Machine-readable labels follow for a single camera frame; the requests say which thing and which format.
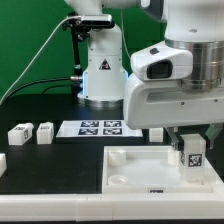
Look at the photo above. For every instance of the white L-shaped obstacle fence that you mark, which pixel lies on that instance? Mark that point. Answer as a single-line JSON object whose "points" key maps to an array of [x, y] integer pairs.
{"points": [[111, 207]]}

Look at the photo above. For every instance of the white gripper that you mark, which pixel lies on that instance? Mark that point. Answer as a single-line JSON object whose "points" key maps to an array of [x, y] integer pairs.
{"points": [[157, 104]]}

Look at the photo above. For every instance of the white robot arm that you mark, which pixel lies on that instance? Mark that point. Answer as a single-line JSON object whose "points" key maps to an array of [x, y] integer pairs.
{"points": [[193, 25]]}

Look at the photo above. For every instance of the white square table top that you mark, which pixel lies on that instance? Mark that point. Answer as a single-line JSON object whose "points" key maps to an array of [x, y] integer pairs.
{"points": [[151, 169]]}

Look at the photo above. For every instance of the white marker base plate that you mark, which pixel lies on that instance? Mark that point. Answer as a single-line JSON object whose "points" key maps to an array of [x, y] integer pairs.
{"points": [[96, 128]]}

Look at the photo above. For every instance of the black camera on stand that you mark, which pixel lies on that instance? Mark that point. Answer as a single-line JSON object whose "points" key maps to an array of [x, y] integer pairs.
{"points": [[80, 27]]}

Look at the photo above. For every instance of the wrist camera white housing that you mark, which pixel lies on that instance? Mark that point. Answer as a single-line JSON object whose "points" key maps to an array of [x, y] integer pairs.
{"points": [[161, 62]]}

